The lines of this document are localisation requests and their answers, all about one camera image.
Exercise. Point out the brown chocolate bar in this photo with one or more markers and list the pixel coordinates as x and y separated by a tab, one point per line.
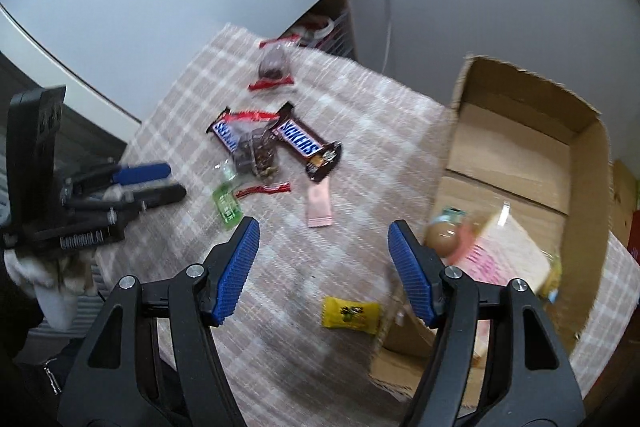
226	132
300	139

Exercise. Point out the dark brown snack packet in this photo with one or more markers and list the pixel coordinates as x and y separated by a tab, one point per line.
324	162

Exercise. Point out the grey striped cloth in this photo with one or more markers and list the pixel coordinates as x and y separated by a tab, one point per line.
85	312

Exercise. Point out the cardboard box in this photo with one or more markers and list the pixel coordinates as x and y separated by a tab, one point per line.
500	132

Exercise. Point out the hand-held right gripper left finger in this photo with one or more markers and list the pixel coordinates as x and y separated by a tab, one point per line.
237	272

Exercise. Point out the pink snack packet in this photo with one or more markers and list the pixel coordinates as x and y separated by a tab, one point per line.
319	207

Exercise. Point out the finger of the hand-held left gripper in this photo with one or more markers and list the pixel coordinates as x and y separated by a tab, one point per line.
160	195
142	173

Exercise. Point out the plastic storage basket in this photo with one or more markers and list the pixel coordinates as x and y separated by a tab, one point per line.
340	32

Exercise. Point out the yellow candy packet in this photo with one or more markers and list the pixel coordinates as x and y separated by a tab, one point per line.
350	312

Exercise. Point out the green candy packet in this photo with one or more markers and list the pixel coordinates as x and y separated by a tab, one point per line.
227	207

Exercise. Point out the bread packet pink label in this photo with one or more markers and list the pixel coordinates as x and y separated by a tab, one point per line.
505	257

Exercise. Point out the clear nut packet red ends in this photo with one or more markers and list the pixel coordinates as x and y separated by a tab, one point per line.
255	152

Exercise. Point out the white wardrobe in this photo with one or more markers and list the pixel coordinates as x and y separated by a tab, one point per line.
150	7

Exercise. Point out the person's left hand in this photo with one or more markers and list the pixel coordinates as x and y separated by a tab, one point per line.
45	277

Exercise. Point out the checked tablecloth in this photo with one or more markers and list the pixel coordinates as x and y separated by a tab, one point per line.
350	97

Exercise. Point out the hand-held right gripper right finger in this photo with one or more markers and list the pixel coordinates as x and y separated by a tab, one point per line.
412	272

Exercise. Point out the clear colourful candy packet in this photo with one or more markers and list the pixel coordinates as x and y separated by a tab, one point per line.
226	171

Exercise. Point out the clear date packet red ends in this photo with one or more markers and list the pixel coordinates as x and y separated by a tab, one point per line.
272	64

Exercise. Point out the red white round container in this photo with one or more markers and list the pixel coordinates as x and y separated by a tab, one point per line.
317	26

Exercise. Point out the person's dark clothing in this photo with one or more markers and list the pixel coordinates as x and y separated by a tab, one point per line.
25	382

